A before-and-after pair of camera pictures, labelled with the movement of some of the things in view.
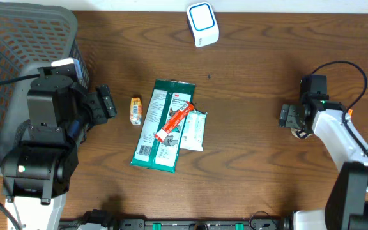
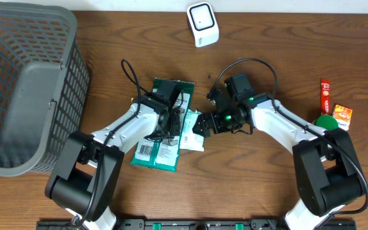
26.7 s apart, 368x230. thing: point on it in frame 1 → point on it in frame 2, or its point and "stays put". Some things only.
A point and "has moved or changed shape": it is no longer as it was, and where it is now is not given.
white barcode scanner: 202,23 stays put
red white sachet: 168,128 has moved or changed shape
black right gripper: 289,115 → 216,128
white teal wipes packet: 193,131 stays put
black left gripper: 99,105 → 176,127
